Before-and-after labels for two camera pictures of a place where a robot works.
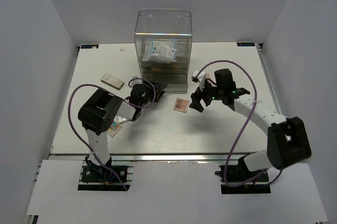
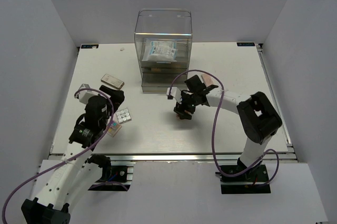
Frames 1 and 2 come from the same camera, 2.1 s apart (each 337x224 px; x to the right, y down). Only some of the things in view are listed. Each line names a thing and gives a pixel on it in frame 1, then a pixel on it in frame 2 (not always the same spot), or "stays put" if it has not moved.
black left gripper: [159, 87] → [116, 95]
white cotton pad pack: [165, 50] stays put
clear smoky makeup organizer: [163, 39] stays put
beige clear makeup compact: [112, 81] stays put
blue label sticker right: [246, 44] stays put
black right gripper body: [211, 93] → [188, 103]
